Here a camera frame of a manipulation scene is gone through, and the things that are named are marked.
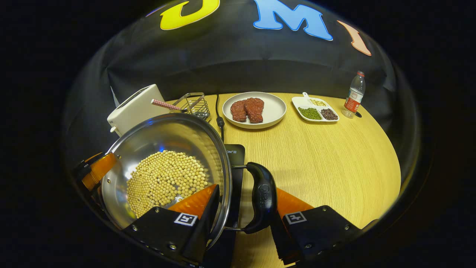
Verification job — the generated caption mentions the black induction cooktop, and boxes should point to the black induction cooktop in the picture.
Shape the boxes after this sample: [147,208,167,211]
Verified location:
[202,144,246,268]

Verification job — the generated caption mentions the white divided dish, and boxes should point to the white divided dish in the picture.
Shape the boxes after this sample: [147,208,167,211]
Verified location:
[291,92,340,123]

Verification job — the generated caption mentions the black backdrop cloth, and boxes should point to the black backdrop cloth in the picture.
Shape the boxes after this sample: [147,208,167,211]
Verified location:
[61,0,423,179]

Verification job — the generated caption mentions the clear plastic water bottle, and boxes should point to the clear plastic water bottle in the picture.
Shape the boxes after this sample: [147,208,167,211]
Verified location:
[341,70,366,119]

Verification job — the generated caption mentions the pink striped stick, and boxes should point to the pink striped stick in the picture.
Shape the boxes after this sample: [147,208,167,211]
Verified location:
[151,98,183,112]

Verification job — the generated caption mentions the black power cable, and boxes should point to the black power cable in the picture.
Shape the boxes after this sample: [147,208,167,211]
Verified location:
[215,93,226,142]

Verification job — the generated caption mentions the white toaster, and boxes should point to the white toaster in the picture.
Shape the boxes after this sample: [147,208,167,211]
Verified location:
[107,83,170,137]

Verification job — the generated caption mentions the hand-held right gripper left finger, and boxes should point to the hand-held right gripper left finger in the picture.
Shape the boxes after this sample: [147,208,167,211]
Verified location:
[122,184,221,267]

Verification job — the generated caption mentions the green mung beans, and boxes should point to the green mung beans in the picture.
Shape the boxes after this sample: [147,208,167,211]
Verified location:
[297,107,323,121]

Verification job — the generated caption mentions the pile of yellow soybeans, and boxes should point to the pile of yellow soybeans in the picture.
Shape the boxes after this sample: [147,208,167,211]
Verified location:
[126,150,209,218]

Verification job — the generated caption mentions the wire mesh basket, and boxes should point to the wire mesh basket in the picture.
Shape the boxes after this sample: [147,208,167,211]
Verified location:
[171,92,212,123]

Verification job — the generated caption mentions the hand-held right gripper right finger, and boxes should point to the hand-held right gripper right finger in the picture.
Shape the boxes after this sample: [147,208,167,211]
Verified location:
[270,188,361,267]

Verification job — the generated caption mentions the red meat patty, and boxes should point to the red meat patty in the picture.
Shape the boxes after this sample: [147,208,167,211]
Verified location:
[230,99,248,123]
[244,97,265,124]

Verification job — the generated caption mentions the steel pot with black handles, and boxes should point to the steel pot with black handles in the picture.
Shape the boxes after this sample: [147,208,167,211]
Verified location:
[100,112,278,251]

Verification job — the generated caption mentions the round white plate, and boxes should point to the round white plate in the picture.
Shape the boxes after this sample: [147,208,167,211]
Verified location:
[222,91,287,130]

